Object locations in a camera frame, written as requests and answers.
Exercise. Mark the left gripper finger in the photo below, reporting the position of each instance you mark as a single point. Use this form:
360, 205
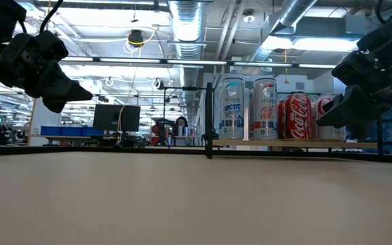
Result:
54, 105
65, 90

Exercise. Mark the silver Diet Coke can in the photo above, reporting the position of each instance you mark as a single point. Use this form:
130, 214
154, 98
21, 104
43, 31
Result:
332, 133

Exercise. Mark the red Coca-Cola can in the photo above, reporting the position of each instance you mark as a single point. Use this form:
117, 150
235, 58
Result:
298, 117
281, 119

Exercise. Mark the Celsius Peach Vibe can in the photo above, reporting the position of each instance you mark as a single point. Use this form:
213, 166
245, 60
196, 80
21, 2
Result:
265, 112

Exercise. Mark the blue storage bin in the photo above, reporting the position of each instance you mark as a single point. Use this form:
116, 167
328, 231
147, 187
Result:
93, 131
71, 131
50, 131

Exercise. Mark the background work table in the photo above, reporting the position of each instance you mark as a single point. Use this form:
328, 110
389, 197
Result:
63, 137

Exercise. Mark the black computer monitor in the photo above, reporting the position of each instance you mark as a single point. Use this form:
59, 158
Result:
114, 117

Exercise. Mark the black ceiling-hung device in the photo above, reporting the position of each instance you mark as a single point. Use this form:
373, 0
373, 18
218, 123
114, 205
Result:
135, 37

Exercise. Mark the person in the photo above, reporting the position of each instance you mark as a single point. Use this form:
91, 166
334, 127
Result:
181, 123

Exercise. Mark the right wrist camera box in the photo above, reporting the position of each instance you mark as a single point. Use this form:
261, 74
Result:
352, 68

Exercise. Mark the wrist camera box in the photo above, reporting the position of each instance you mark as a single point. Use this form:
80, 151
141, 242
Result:
51, 44
352, 68

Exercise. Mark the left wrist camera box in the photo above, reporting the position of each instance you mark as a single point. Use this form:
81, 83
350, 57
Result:
51, 44

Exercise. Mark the black table frame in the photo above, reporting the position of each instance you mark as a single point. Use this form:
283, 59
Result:
80, 149

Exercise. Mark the wooden shelf with black frame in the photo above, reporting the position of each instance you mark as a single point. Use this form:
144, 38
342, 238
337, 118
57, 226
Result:
284, 143

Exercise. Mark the silver ventilation duct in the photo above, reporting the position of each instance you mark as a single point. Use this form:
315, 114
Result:
291, 13
186, 24

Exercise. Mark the black background rig frame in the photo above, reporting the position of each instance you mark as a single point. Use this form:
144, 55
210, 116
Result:
182, 88

